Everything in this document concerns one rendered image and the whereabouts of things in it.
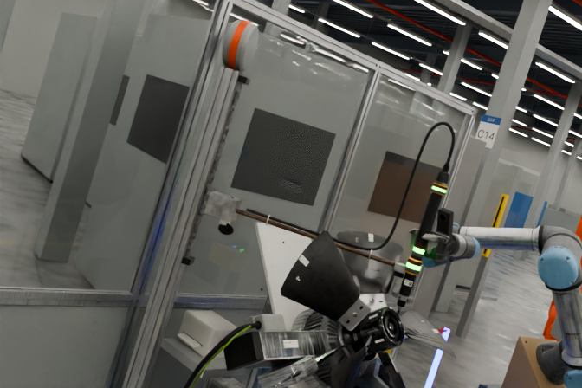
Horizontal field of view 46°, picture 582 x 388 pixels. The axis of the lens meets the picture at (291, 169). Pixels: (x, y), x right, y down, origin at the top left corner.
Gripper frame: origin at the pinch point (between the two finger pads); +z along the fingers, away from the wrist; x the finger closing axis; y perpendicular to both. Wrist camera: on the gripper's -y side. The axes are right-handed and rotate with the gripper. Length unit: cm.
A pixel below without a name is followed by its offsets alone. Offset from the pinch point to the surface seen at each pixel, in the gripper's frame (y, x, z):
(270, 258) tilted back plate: 22.9, 35.6, 20.5
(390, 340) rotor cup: 30.7, -8.2, 10.1
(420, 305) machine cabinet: 111, 219, -412
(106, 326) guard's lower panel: 61, 70, 48
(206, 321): 53, 55, 20
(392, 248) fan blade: 9.1, 13.9, -10.8
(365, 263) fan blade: 15.5, 14.8, 0.3
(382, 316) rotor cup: 25.3, -3.6, 10.6
